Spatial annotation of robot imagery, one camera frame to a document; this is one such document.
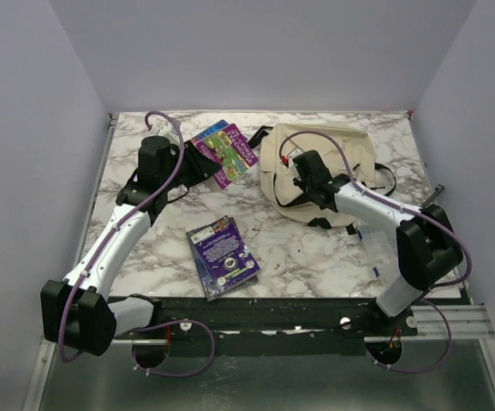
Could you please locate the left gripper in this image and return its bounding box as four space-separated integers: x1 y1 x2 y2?
161 140 221 190

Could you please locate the purple Treehouse book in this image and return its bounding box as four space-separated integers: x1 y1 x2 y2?
194 124 259 192

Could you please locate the cream canvas backpack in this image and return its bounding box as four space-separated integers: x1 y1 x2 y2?
248 123 397 230

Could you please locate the dark purple book underneath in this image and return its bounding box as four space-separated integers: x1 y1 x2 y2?
186 216 260 301

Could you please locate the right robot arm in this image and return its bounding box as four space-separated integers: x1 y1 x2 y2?
289 150 463 336

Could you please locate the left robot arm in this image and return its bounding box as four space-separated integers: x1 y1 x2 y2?
40 136 221 356

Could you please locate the blue Jane Eyre book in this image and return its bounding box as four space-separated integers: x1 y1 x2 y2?
190 120 229 144

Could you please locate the clear plastic organizer box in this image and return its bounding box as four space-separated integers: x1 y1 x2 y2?
355 220 400 285

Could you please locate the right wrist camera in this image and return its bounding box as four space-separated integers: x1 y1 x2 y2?
280 148 304 170

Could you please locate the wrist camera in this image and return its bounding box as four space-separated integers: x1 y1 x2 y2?
280 148 304 170
152 121 180 145

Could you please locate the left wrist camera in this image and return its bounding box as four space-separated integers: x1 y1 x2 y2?
152 121 180 145

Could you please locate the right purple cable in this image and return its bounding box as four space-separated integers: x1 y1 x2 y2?
277 130 474 374

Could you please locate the grey metal bracket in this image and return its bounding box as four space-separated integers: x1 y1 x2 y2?
421 184 445 208

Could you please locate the black metal base plate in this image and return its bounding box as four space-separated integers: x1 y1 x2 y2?
110 295 474 356

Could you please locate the aluminium rail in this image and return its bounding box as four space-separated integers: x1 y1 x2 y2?
39 306 495 343

